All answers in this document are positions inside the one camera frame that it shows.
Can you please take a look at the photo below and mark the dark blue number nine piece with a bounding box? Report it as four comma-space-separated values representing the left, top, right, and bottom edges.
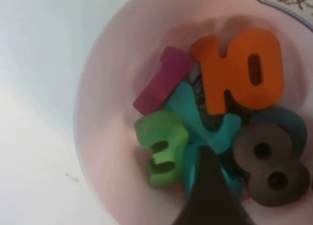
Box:
249, 105, 308, 159

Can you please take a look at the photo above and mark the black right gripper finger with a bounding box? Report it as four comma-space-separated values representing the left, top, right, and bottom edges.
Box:
171, 146, 255, 225

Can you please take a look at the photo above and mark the white paper label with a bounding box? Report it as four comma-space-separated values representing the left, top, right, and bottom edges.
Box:
253, 0, 313, 32

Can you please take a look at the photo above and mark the pink plastic bowl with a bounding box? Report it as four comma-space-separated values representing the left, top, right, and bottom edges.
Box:
73, 0, 313, 225

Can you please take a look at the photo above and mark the teal multiplication sign piece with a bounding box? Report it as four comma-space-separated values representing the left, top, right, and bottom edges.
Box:
165, 81, 243, 155

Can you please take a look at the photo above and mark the magenta number one piece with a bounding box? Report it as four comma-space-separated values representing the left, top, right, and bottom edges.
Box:
133, 45, 195, 115

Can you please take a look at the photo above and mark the orange number ten piece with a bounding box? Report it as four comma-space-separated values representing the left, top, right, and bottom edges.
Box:
191, 28, 286, 116

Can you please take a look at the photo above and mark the brown number eight piece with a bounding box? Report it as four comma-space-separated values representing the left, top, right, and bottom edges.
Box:
232, 124, 313, 207

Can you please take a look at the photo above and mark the green number three piece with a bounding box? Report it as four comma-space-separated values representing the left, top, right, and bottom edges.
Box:
134, 110, 189, 188

